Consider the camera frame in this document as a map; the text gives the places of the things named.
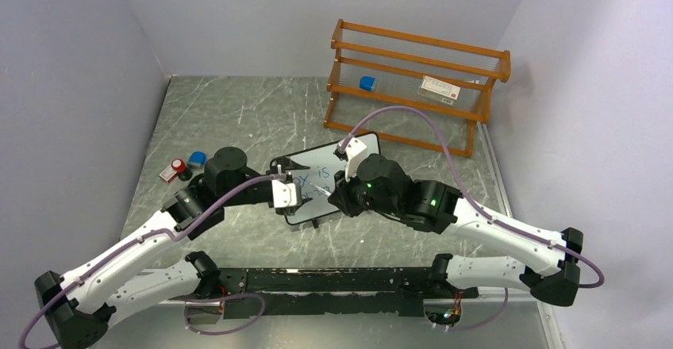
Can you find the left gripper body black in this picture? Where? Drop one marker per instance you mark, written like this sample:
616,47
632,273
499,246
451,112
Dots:
255,193

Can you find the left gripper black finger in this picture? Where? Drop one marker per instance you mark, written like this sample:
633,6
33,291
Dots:
305,197
284,165

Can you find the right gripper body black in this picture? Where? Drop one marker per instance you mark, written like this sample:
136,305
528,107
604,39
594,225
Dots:
356,197

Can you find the small whiteboard black frame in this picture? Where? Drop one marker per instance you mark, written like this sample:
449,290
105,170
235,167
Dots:
323,166

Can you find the white blue marker pen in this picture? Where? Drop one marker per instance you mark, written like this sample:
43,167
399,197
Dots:
322,190

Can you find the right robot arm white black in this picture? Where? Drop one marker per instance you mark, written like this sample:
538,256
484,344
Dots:
530,259

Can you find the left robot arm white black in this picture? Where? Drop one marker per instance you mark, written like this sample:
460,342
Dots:
81,305

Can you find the blue eraser on table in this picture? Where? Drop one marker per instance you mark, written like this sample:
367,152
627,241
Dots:
197,160

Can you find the red cap black bottle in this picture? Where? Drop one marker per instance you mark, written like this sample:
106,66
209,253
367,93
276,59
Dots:
182,170

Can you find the red white small box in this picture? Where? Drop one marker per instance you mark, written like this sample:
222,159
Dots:
168,174

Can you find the orange wooden shelf rack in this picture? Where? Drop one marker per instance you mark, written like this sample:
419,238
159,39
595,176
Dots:
399,61

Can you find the blue eraser on shelf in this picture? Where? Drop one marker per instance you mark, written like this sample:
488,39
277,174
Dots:
368,83

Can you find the white red box on shelf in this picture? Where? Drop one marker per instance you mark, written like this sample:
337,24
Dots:
438,90

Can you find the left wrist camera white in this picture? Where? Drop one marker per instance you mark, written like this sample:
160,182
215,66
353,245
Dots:
286,197

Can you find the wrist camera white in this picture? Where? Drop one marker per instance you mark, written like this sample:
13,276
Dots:
286,197
353,151

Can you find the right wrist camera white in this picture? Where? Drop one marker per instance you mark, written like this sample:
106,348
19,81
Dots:
353,151

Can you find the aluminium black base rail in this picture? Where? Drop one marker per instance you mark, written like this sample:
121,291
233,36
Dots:
433,292

